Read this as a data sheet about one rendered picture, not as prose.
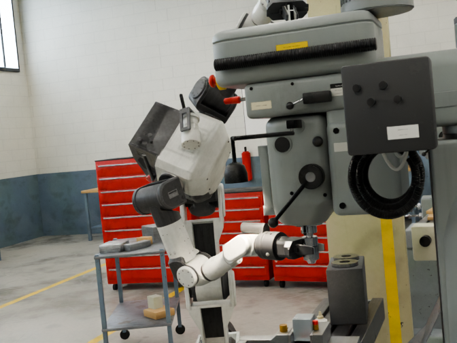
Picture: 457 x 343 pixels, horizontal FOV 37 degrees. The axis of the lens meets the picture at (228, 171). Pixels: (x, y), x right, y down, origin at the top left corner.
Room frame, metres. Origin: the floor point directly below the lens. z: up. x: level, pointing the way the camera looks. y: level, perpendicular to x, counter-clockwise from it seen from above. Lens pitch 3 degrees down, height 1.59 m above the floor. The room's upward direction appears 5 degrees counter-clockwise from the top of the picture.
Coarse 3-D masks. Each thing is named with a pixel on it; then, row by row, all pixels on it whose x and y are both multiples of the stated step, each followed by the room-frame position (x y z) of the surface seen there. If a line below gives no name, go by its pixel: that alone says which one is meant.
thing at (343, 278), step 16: (336, 256) 2.38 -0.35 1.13; (352, 256) 2.36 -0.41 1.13; (336, 272) 2.22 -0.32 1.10; (352, 272) 2.21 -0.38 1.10; (336, 288) 2.22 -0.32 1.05; (352, 288) 2.21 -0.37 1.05; (336, 304) 2.22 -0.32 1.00; (352, 304) 2.21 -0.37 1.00; (336, 320) 2.22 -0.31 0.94; (352, 320) 2.21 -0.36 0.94
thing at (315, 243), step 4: (316, 240) 1.98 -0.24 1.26; (304, 244) 1.98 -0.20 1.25; (308, 244) 1.97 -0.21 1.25; (312, 244) 1.97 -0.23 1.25; (316, 244) 1.98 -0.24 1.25; (316, 248) 1.98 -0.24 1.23; (316, 252) 1.98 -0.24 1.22; (304, 256) 1.99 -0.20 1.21; (308, 256) 1.98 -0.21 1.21; (312, 256) 1.97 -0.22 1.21; (316, 256) 1.98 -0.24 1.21; (308, 260) 1.98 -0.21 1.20; (312, 260) 1.97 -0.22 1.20
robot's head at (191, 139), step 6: (186, 114) 2.27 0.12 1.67; (192, 114) 2.27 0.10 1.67; (186, 120) 2.26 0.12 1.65; (192, 120) 2.26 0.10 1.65; (198, 120) 2.29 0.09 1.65; (186, 126) 2.25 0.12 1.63; (192, 126) 2.25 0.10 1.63; (198, 126) 2.27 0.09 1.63; (186, 132) 2.23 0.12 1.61; (192, 132) 2.23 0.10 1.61; (198, 132) 2.24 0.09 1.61; (186, 138) 2.22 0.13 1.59; (192, 138) 2.21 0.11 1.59; (198, 138) 2.23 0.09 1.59; (186, 144) 2.24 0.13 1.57; (192, 144) 2.24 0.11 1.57; (198, 144) 2.24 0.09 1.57
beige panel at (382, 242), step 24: (312, 0) 3.71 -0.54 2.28; (336, 0) 3.67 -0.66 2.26; (384, 24) 3.58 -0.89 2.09; (384, 48) 3.59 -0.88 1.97; (336, 216) 3.70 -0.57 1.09; (360, 216) 3.66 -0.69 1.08; (336, 240) 3.71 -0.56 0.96; (360, 240) 3.66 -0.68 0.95; (384, 240) 3.61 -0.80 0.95; (384, 264) 3.62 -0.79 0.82; (384, 288) 3.62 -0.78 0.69; (408, 288) 3.58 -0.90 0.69; (408, 312) 3.58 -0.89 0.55; (384, 336) 3.63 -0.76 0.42; (408, 336) 3.59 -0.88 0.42
